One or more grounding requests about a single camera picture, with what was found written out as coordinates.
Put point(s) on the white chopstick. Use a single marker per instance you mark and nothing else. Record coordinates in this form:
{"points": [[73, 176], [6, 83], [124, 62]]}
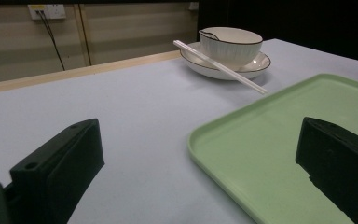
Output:
{"points": [[200, 54], [197, 57]]}

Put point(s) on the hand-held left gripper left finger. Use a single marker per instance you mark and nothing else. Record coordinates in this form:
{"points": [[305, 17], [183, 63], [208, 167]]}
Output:
{"points": [[59, 174]]}

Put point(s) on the pale lilac table mat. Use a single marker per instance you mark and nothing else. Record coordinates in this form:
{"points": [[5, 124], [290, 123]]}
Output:
{"points": [[121, 109]]}

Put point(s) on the green plastic tray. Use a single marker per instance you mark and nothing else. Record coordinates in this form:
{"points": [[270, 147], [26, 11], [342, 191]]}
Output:
{"points": [[261, 140]]}

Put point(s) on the wooden table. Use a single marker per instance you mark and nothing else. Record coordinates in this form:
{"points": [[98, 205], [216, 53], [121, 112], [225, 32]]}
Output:
{"points": [[74, 72]]}

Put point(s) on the white wall socket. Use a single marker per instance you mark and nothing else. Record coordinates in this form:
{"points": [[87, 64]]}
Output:
{"points": [[54, 11]]}

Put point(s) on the white bowl with dark rim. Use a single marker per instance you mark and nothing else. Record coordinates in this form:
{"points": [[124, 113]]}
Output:
{"points": [[230, 51]]}

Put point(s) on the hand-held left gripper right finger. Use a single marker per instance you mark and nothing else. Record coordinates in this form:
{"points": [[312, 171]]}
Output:
{"points": [[341, 161]]}

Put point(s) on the white plate with dark rim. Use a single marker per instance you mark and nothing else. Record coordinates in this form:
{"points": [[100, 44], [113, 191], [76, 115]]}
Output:
{"points": [[205, 71]]}

